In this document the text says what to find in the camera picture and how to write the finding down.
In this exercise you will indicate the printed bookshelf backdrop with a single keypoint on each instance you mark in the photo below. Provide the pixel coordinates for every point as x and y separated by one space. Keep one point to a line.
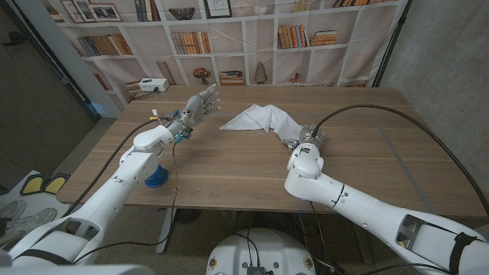
248 57

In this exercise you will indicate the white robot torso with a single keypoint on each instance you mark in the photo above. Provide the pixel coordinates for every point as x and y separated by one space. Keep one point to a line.
263 248

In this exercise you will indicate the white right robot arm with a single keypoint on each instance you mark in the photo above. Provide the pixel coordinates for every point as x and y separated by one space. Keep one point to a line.
363 210

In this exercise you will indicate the sneaker print floor poster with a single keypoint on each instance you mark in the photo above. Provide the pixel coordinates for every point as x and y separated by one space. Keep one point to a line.
19 221

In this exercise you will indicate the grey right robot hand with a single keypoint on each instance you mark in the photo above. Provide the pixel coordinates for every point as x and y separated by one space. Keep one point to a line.
311 138

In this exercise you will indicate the black round floor object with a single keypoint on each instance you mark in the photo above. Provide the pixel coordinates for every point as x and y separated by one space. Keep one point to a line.
188 216

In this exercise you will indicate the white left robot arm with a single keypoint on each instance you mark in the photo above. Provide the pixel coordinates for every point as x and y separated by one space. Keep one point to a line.
111 198

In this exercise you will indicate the black backdrop stand pole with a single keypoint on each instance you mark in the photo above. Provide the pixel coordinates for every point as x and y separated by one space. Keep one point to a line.
386 59

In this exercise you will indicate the white cloth napkin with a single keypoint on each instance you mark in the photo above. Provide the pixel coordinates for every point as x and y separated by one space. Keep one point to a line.
267 116

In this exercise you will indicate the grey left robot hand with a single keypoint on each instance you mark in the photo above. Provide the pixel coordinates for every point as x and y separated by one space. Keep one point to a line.
196 110

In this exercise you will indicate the white power strip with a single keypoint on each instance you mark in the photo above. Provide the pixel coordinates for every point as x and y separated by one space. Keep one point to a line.
153 84

